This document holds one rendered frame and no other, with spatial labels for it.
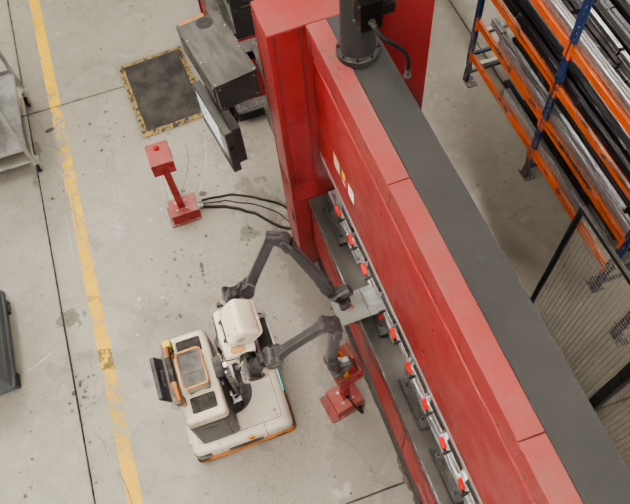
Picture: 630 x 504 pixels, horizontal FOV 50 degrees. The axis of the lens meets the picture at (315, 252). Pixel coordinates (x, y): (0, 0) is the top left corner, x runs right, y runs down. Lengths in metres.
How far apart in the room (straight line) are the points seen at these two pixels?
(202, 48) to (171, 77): 2.66
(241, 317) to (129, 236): 2.23
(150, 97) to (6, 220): 1.61
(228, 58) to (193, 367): 1.70
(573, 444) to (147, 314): 3.50
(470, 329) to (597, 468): 0.58
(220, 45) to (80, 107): 2.91
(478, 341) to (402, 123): 0.98
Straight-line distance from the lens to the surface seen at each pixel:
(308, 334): 3.32
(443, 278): 2.46
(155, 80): 6.38
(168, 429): 4.79
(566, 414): 2.37
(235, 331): 3.42
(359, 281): 4.02
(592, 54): 4.44
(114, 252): 5.44
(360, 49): 2.98
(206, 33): 3.79
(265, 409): 4.40
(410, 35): 3.56
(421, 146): 2.76
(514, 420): 2.32
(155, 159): 4.79
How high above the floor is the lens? 4.50
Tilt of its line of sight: 62 degrees down
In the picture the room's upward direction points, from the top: 7 degrees counter-clockwise
